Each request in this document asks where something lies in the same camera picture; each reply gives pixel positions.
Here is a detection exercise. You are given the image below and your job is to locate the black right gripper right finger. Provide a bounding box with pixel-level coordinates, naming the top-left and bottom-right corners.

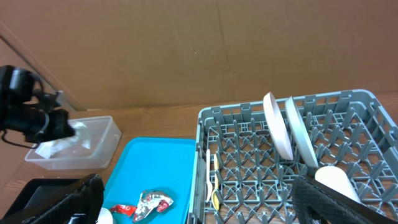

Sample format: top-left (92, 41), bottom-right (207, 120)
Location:
top-left (292, 175), bottom-right (396, 224)

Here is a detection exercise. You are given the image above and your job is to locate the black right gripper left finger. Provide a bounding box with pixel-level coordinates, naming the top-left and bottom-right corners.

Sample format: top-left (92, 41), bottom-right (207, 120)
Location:
top-left (0, 173), bottom-right (105, 224)

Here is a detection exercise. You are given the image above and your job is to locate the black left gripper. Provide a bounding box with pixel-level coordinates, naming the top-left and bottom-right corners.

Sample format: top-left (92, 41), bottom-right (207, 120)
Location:
top-left (24, 90), bottom-right (75, 144)

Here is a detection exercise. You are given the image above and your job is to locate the grey bowl of rice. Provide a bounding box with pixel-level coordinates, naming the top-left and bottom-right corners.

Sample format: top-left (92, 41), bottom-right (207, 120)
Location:
top-left (95, 207), bottom-right (116, 224)

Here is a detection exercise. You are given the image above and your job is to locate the white napkin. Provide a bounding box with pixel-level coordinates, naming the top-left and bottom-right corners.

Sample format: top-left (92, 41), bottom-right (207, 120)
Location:
top-left (34, 121), bottom-right (91, 159)

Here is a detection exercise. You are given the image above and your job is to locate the white plastic cup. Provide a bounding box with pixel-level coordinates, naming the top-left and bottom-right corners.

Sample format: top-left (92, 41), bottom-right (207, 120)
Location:
top-left (315, 166), bottom-right (361, 203)

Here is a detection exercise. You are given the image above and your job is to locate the red ketchup packet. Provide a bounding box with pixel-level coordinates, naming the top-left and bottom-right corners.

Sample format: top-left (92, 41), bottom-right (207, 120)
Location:
top-left (109, 204), bottom-right (137, 217)

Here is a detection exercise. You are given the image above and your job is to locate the silver foil wrapper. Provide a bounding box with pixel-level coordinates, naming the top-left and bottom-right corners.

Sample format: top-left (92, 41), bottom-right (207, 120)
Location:
top-left (132, 190), bottom-right (174, 223)

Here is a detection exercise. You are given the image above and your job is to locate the grey round plate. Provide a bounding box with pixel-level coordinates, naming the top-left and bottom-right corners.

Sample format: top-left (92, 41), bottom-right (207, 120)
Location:
top-left (285, 96), bottom-right (318, 168)

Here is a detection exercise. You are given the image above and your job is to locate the pink round plate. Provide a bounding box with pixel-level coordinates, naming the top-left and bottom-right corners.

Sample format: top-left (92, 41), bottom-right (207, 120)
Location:
top-left (263, 92), bottom-right (294, 161)

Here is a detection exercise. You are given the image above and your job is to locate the yellow plastic spoon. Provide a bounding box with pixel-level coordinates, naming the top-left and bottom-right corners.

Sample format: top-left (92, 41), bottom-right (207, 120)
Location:
top-left (211, 155), bottom-right (220, 211)

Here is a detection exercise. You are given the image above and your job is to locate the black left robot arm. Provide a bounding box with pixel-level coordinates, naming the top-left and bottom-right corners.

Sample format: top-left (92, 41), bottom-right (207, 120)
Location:
top-left (1, 65), bottom-right (75, 149)

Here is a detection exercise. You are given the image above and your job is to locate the grey dishwasher rack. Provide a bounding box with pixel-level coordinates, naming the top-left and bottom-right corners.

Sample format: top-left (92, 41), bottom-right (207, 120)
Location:
top-left (187, 90), bottom-right (397, 223)

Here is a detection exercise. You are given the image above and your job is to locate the clear plastic bin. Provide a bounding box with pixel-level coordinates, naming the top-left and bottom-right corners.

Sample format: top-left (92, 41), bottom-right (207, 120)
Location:
top-left (24, 116), bottom-right (122, 170)

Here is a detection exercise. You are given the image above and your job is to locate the black plastic tray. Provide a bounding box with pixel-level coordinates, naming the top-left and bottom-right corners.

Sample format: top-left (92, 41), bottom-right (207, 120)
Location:
top-left (3, 179), bottom-right (78, 218)

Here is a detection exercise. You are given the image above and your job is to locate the teal serving tray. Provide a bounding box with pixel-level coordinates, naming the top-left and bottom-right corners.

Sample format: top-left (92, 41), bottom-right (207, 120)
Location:
top-left (103, 138), bottom-right (195, 224)

